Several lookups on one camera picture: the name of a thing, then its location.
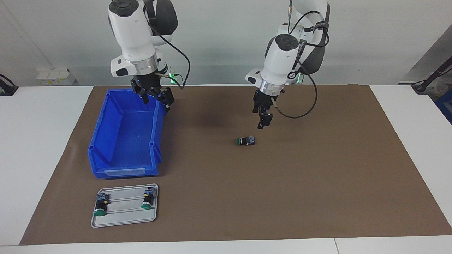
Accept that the blue plastic storage bin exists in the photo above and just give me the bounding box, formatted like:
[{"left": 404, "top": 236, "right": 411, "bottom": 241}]
[{"left": 88, "top": 88, "right": 167, "bottom": 179}]

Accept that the brown table mat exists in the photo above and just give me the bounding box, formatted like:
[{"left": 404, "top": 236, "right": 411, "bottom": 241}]
[{"left": 19, "top": 84, "right": 452, "bottom": 246}]

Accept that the silver metal tray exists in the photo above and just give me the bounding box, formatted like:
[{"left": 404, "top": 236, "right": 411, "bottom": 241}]
[{"left": 91, "top": 183, "right": 159, "bottom": 228}]

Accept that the black clamp base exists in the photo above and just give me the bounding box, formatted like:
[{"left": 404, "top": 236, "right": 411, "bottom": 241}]
[{"left": 0, "top": 73, "right": 19, "bottom": 96}]

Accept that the black stand pole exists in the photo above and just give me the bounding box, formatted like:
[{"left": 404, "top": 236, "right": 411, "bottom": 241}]
[{"left": 411, "top": 56, "right": 452, "bottom": 94}]

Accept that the blue crate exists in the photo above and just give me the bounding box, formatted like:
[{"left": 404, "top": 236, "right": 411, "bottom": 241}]
[{"left": 435, "top": 88, "right": 452, "bottom": 125}]

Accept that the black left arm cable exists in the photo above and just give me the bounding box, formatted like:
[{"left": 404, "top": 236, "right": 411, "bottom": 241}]
[{"left": 271, "top": 0, "right": 331, "bottom": 119}]

